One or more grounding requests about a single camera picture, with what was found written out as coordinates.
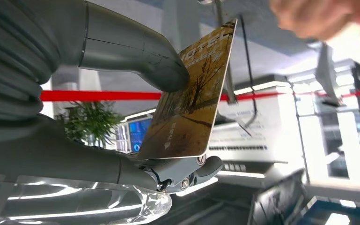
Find blue display screen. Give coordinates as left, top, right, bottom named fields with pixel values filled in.
left=128, top=117, right=153, bottom=153

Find white counter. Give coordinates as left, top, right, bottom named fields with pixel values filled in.
left=207, top=80, right=305, bottom=166

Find green potted plant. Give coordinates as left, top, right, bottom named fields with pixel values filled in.
left=55, top=101, right=125, bottom=149

